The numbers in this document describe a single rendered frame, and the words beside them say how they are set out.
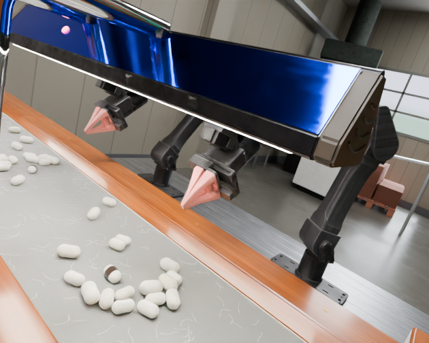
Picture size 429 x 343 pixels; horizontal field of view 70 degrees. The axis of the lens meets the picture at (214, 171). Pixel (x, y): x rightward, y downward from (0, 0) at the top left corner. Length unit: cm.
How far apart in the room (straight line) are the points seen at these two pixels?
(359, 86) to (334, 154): 5
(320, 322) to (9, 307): 44
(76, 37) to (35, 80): 240
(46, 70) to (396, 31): 576
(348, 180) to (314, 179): 378
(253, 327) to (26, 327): 31
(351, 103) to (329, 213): 56
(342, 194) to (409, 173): 569
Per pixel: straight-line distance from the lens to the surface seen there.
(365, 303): 92
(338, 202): 77
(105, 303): 48
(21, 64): 282
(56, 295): 51
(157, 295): 50
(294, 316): 57
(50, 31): 55
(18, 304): 46
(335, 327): 58
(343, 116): 22
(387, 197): 528
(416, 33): 678
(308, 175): 457
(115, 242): 60
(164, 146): 108
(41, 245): 61
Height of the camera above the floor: 107
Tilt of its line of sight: 15 degrees down
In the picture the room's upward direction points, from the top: 17 degrees clockwise
